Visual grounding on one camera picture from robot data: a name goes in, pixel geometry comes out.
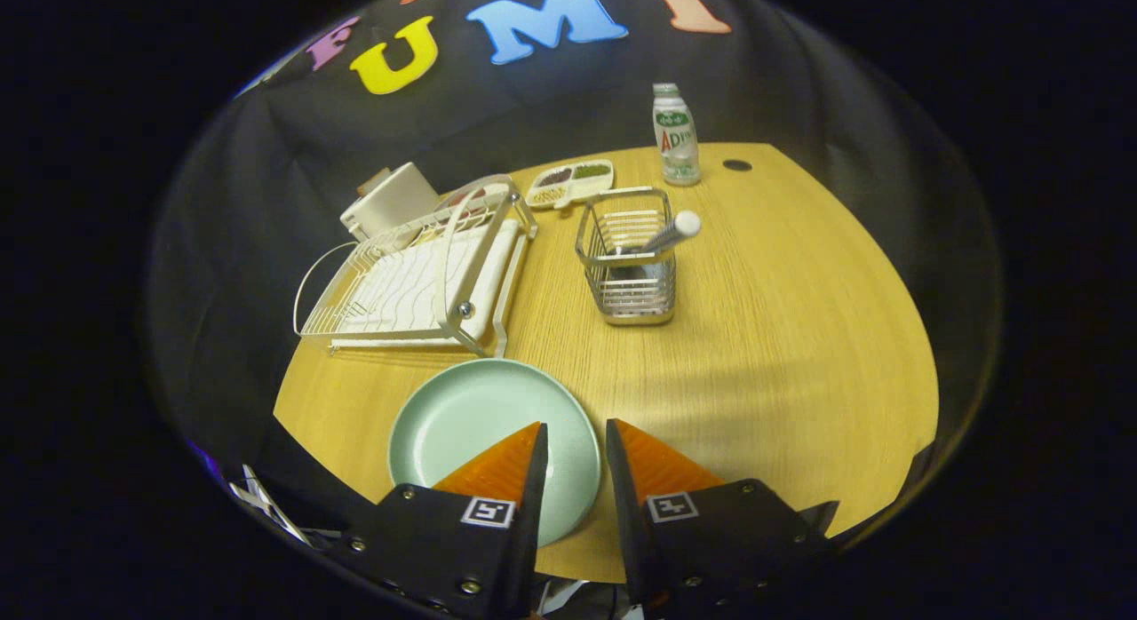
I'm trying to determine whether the pale green plate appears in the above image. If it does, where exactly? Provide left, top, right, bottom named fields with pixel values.
left=388, top=359, right=602, bottom=547

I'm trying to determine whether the white wire dish rack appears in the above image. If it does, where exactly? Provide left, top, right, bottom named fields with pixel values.
left=293, top=174, right=539, bottom=358

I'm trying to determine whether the white divided tray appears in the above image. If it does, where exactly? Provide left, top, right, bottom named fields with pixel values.
left=525, top=160, right=615, bottom=211

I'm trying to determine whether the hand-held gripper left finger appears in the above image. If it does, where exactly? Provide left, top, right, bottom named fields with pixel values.
left=324, top=422, right=549, bottom=620

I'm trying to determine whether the white toaster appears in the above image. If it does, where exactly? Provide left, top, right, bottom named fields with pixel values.
left=340, top=163, right=441, bottom=242

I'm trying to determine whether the beige round plate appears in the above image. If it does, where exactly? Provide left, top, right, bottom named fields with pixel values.
left=435, top=185, right=512, bottom=217

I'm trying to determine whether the white green label bottle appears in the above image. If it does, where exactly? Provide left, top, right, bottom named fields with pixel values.
left=653, top=83, right=701, bottom=187

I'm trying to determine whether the spoon with checkered handle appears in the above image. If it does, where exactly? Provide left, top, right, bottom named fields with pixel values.
left=613, top=211, right=702, bottom=279

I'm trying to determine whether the metal wire basket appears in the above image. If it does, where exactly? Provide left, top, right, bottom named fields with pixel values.
left=576, top=187, right=678, bottom=326

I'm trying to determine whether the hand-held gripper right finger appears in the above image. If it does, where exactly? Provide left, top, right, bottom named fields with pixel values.
left=606, top=418, right=840, bottom=614

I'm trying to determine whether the black backdrop cloth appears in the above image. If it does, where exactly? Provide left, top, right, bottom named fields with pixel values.
left=147, top=0, right=1005, bottom=479

